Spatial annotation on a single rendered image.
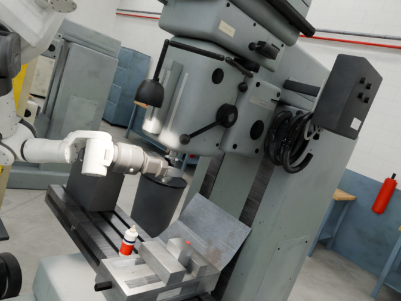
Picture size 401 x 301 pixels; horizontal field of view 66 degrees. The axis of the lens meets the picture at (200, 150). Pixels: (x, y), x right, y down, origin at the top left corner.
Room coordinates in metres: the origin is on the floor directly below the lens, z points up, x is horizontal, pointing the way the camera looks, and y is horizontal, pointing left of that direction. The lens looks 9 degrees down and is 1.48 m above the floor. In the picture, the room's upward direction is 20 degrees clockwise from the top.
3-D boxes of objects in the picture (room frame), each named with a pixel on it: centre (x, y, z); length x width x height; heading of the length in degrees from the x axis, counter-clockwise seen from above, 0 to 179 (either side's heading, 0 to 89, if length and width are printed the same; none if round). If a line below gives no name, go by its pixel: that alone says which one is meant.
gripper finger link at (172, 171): (0.92, 0.05, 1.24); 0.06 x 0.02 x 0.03; 124
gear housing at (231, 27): (1.00, 0.05, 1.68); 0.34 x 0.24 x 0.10; 138
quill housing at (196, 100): (0.97, 0.08, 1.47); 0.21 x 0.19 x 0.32; 48
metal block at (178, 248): (0.86, -0.04, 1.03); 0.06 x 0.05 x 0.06; 47
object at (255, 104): (1.11, -0.05, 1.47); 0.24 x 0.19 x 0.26; 48
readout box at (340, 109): (0.97, -0.37, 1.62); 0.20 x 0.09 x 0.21; 138
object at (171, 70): (0.89, 0.15, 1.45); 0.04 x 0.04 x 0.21; 48
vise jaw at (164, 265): (0.82, 0.00, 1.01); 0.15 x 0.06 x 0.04; 47
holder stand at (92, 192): (1.25, 0.38, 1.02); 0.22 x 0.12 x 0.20; 50
